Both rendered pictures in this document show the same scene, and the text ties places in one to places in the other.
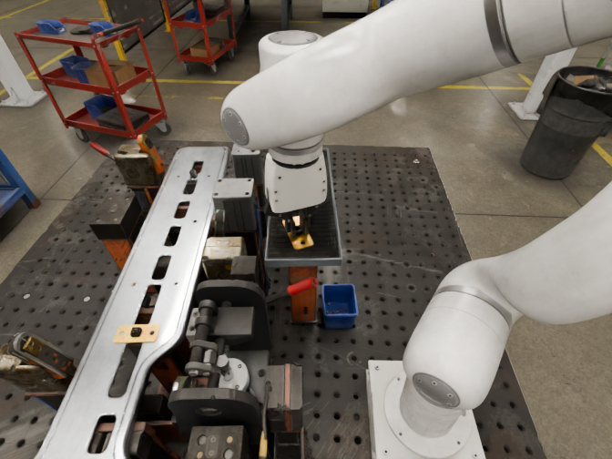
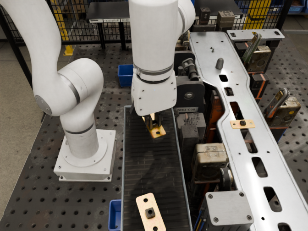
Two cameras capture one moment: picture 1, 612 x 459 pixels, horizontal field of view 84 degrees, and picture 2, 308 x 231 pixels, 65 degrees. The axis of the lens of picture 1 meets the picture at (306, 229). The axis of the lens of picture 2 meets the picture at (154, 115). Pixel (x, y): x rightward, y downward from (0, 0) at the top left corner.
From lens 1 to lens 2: 0.87 m
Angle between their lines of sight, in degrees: 87
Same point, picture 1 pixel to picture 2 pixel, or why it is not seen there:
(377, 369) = (105, 167)
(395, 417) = (101, 144)
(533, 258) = (52, 22)
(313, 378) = not seen: hidden behind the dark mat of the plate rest
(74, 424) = (242, 93)
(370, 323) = (100, 215)
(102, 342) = (257, 119)
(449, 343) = (86, 61)
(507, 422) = (40, 159)
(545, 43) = not seen: outside the picture
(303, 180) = not seen: hidden behind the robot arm
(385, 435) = (109, 139)
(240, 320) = (177, 80)
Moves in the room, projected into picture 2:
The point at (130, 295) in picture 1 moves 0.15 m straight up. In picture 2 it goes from (264, 144) to (282, 113)
